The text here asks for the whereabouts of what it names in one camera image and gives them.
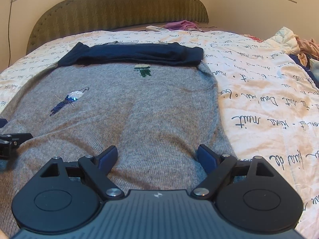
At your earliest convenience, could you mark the peach crumpled garment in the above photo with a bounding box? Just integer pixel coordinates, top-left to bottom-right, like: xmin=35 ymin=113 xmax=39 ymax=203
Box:
xmin=296 ymin=36 xmax=319 ymax=66

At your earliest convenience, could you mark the white quilted garment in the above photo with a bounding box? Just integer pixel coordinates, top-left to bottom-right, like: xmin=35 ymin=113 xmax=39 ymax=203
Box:
xmin=263 ymin=26 xmax=300 ymax=55

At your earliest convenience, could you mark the grey navy knit sweater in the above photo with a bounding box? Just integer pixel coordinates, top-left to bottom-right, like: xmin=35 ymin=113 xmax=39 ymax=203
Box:
xmin=1 ymin=43 xmax=234 ymax=235

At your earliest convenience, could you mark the red floral pillow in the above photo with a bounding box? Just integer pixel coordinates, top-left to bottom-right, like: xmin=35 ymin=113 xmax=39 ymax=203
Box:
xmin=249 ymin=35 xmax=264 ymax=43

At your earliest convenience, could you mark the white power strip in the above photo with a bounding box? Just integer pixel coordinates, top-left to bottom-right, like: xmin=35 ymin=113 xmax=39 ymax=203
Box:
xmin=146 ymin=25 xmax=167 ymax=32

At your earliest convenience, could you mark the purple garment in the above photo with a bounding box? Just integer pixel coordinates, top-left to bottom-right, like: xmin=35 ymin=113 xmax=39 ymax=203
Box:
xmin=163 ymin=20 xmax=203 ymax=32

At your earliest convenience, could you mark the olive green upholstered headboard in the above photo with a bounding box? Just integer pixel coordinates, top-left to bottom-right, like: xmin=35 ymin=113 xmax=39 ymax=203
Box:
xmin=26 ymin=0 xmax=209 ymax=53

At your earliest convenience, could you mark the white script-print bedspread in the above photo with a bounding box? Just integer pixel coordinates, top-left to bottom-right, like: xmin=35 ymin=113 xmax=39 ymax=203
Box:
xmin=1 ymin=31 xmax=318 ymax=238

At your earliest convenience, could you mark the light blue garment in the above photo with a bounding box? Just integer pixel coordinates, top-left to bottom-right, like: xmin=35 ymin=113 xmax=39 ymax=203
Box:
xmin=309 ymin=58 xmax=319 ymax=82

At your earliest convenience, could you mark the black power cable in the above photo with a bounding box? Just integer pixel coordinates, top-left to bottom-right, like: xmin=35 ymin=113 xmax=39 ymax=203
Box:
xmin=7 ymin=0 xmax=17 ymax=68

